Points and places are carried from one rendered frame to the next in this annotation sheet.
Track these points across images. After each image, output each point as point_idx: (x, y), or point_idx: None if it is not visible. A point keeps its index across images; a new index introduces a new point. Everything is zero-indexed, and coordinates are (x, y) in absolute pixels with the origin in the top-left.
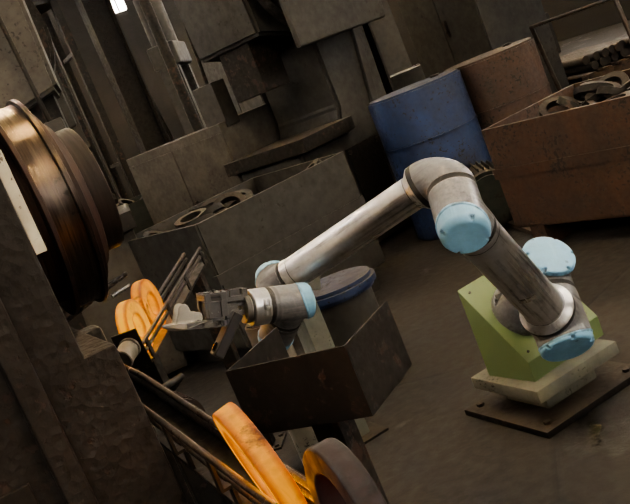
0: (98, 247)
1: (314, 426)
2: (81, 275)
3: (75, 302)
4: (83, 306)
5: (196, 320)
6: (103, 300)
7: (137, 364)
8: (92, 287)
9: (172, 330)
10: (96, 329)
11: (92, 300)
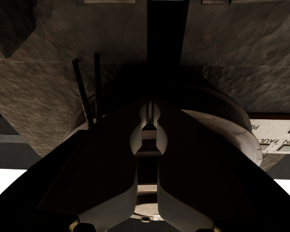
0: (262, 152)
1: None
2: (243, 121)
3: (226, 94)
4: (101, 90)
5: (98, 231)
6: (197, 107)
7: None
8: (232, 116)
9: (167, 102)
10: (11, 54)
11: (194, 102)
